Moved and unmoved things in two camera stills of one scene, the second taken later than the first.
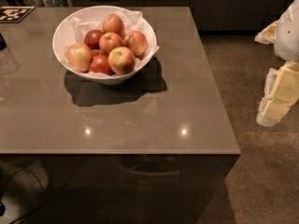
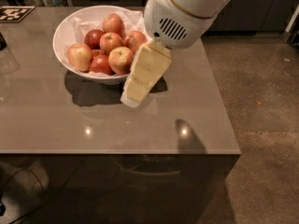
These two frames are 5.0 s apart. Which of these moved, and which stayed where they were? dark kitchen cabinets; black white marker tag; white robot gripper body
Moved: white robot gripper body
Stayed: black white marker tag; dark kitchen cabinets
